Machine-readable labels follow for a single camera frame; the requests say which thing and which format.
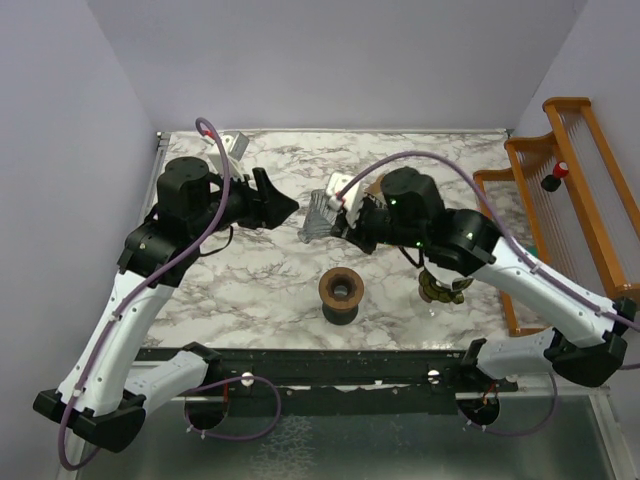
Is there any grey ribbed glass dripper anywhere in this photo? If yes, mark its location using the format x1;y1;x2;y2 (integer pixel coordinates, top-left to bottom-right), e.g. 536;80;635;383
297;189;337;244

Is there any round wooden dripper base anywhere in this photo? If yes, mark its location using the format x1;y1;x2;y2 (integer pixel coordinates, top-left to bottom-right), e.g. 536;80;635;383
318;267;364;311

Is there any red and black bottle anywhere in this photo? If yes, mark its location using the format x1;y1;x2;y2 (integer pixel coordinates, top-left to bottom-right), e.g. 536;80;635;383
540;161;569;193

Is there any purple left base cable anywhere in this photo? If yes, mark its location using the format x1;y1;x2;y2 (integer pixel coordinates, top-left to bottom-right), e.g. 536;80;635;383
184;375;283;443

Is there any orange wooden rack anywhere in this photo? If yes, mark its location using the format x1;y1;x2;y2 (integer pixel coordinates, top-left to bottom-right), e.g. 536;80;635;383
471;96;640;339

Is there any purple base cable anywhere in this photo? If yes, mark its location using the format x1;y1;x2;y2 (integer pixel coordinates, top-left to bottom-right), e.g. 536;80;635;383
462;374;561;437
184;375;283;443

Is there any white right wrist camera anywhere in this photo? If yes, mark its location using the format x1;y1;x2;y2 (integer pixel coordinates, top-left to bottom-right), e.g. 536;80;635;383
325;172;365;228

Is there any white paper coffee filter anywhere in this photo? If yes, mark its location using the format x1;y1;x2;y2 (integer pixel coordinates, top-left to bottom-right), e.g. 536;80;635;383
451;277;474;292

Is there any black front table rail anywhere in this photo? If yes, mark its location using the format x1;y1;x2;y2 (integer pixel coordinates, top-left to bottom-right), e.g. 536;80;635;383
134;347;521;416

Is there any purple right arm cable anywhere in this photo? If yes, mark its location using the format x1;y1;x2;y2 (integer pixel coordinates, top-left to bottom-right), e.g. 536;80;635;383
337;150;640;371

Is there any green glass dripper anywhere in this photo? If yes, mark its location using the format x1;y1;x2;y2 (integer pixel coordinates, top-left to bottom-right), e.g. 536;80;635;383
418;268;466;304

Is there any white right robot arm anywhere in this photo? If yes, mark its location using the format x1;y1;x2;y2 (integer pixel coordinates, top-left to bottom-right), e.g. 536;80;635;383
325;167;632;391

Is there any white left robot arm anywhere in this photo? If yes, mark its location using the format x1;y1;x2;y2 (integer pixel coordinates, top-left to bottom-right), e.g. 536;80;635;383
33;157;299;454

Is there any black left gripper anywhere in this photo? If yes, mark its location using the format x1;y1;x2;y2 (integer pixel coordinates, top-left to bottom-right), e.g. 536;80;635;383
190;164;300;239

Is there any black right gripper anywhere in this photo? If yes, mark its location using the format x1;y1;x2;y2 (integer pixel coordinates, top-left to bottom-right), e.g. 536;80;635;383
330;196;426;255

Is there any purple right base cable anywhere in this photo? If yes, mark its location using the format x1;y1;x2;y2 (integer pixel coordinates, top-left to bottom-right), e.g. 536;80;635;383
462;374;561;437

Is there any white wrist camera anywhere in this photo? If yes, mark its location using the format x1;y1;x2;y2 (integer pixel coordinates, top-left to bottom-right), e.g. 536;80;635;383
325;172;365;228
205;131;249;181

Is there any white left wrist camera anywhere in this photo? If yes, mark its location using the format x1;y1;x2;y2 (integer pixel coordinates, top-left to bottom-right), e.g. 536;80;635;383
205;131;249;181

